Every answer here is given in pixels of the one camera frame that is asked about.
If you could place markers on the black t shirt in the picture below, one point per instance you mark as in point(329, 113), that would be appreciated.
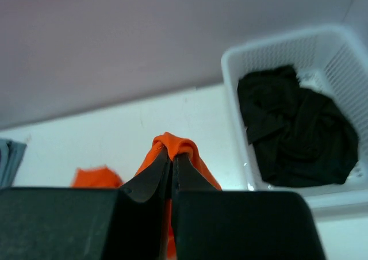
point(300, 137)

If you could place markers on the white plastic basket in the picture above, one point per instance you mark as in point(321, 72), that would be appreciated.
point(327, 59)

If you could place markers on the folded grey blue t shirt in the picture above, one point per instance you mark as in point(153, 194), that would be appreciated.
point(12, 154)

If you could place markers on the orange t shirt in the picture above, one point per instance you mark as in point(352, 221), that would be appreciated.
point(178, 156)

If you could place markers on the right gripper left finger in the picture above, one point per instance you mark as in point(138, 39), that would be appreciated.
point(55, 223)

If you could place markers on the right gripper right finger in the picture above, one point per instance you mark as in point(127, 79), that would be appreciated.
point(246, 225)

